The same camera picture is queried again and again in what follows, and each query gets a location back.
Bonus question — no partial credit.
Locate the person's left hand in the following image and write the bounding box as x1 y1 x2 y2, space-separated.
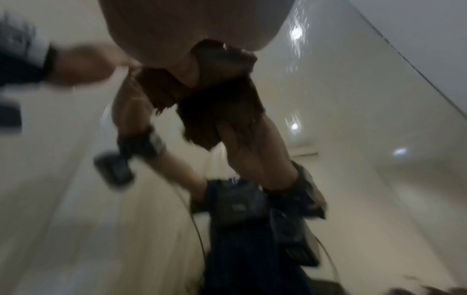
47 43 142 89

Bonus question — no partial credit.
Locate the thin black cable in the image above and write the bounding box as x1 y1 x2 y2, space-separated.
175 184 209 295
310 234 341 289

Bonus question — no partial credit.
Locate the person's right hand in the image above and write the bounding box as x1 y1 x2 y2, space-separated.
98 0 297 88

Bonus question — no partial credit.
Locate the brown cloth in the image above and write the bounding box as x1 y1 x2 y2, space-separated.
122 38 266 152

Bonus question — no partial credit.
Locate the gray black wrist strap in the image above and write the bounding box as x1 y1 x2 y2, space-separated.
0 11 59 87

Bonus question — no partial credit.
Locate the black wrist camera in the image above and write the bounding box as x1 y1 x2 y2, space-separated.
0 99 25 134

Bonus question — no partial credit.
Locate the another person's forearm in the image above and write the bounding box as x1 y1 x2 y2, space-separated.
147 151 209 204

